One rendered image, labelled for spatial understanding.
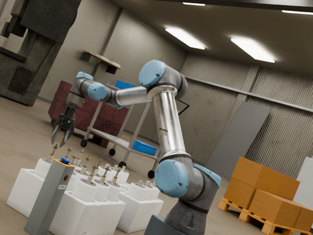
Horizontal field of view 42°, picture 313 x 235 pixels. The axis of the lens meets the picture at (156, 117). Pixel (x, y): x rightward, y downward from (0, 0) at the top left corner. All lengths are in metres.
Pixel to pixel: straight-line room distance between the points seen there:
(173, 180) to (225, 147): 10.35
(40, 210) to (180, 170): 0.67
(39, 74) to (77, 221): 6.06
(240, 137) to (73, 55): 5.17
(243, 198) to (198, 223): 3.37
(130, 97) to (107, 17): 10.50
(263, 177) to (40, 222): 3.48
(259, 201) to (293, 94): 7.19
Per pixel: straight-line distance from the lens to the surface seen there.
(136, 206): 2.31
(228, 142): 11.71
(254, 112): 11.84
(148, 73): 1.56
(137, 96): 1.81
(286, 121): 11.52
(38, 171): 1.99
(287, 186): 5.44
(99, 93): 1.84
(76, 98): 1.93
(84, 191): 1.85
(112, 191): 2.06
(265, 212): 4.72
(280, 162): 11.29
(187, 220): 1.49
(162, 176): 1.39
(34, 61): 7.72
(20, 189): 2.01
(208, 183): 1.47
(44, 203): 1.76
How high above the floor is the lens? 0.61
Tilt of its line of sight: 1 degrees up
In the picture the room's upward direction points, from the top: 23 degrees clockwise
